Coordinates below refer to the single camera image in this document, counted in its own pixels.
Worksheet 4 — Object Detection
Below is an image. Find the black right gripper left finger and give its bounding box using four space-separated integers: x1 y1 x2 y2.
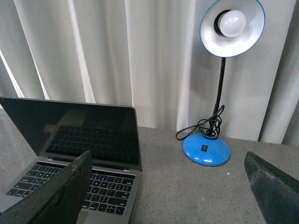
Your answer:
0 151 92 224

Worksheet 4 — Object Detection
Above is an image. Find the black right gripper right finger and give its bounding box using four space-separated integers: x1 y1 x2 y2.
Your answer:
244 152 299 224

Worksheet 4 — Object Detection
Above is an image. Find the grey laptop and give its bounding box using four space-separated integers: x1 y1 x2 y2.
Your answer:
0 97 142 224

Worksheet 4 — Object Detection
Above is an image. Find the white curtain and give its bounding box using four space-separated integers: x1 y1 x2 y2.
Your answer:
0 0 299 146

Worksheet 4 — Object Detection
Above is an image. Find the blue desk lamp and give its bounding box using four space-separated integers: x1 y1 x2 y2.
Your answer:
181 0 266 167

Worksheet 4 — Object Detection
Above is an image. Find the black lamp power cable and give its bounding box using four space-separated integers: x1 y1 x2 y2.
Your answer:
176 105 226 141

